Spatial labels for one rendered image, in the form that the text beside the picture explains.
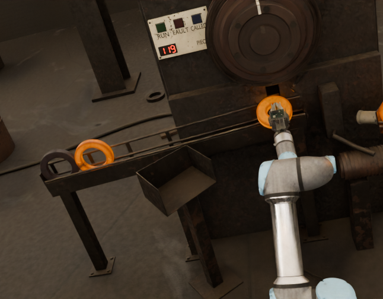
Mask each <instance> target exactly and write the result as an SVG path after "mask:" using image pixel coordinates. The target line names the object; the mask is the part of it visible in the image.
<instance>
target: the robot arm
mask: <svg viewBox="0 0 383 299"><path fill-rule="evenodd" d="M271 107H272V108H271V110H270V112H269V115H270V116H269V118H268V121H269V125H270V127H272V130H273V131H274V132H275V134H274V139H275V144H274V146H276V152H277V157H278V160H271V161H265V162H263V163H262V164H261V166H260V169H259V174H258V186H259V192H260V194H261V195H263V196H264V198H265V201H266V202H267V203H269V204H270V212H271V218H272V229H273V240H274V246H275V258H276V269H277V279H276V280H275V282H274V283H273V285H274V288H271V289H270V291H269V295H270V299H357V298H356V294H355V291H354V289H353V288H352V286H351V285H350V284H348V283H347V282H346V281H344V280H342V279H338V278H326V279H323V281H320V282H319V283H318V285H317V286H316V287H310V285H309V280H308V279H307V278H306V277H305V276H304V270H303V265H302V255H301V245H300V239H299V229H298V219H297V213H296V201H297V200H298V199H299V192H301V191H307V190H313V189H316V188H318V187H321V186H323V185H324V184H326V183H328V182H329V181H330V180H331V178H332V177H333V174H334V173H336V171H337V170H336V162H335V157H334V156H327V155H326V156H325V157H311V156H304V157H297V156H296V151H295V146H294V143H293V137H292V135H291V132H290V131H288V130H287V129H288V127H289V124H288V123H290V120H289V115H288V114H287V112H286V109H285V111H284V109H283V107H282V106H281V104H280V102H279V104H278V103H277V102H275V103H273V105H272V104H271ZM276 108H277V110H276Z"/></svg>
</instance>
